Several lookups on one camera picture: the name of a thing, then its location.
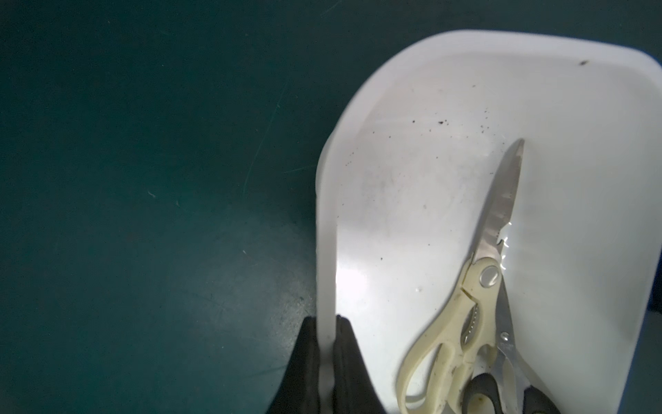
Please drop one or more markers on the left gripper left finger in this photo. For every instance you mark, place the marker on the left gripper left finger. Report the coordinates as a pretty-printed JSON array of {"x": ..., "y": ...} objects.
[{"x": 298, "y": 392}]

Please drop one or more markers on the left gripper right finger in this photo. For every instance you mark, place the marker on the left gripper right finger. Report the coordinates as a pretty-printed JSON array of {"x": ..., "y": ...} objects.
[{"x": 353, "y": 389}]

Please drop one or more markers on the cream kitchen shears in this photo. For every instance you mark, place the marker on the cream kitchen shears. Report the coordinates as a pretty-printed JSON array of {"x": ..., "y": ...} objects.
[{"x": 440, "y": 363}]

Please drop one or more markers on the small black handled scissors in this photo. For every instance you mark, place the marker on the small black handled scissors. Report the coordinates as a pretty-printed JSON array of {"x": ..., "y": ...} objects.
[{"x": 505, "y": 387}]

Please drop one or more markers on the white plastic storage box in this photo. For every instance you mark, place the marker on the white plastic storage box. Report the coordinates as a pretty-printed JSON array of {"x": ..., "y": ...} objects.
[{"x": 404, "y": 175}]

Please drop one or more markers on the green table mat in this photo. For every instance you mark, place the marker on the green table mat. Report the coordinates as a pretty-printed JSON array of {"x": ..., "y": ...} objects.
[{"x": 158, "y": 182}]

